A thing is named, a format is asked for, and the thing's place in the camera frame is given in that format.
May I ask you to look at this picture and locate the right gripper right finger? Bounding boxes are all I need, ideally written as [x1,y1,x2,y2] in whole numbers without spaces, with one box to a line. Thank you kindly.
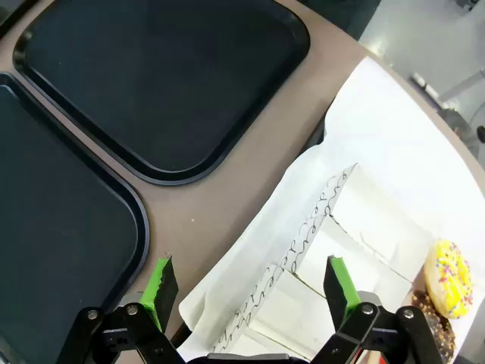
[310,255,444,364]

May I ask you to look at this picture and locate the brown plastic serving tray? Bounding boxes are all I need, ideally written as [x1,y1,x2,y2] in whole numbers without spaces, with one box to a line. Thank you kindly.
[0,0,39,37]

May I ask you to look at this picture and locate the yellow iced sprinkled donut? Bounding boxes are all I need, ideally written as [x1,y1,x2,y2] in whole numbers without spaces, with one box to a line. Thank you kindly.
[423,238,474,320]

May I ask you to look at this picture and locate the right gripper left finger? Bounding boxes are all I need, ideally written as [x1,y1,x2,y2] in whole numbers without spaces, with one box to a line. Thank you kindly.
[56,254,183,364]

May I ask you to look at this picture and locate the white printed paper donut box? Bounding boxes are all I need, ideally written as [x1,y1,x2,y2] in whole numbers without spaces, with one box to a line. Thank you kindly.
[234,265,334,344]
[289,214,414,304]
[324,162,437,284]
[210,325,315,361]

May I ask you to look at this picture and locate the black plastic serving tray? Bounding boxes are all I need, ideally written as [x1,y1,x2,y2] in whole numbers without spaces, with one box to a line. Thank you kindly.
[0,72,151,364]
[12,0,311,186]

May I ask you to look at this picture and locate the white paper sheet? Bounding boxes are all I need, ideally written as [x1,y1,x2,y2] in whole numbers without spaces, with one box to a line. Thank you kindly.
[177,55,485,364]

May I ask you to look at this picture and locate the chocolate sprinkled donut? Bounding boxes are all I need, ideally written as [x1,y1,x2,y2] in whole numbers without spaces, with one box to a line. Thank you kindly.
[411,290,455,364]

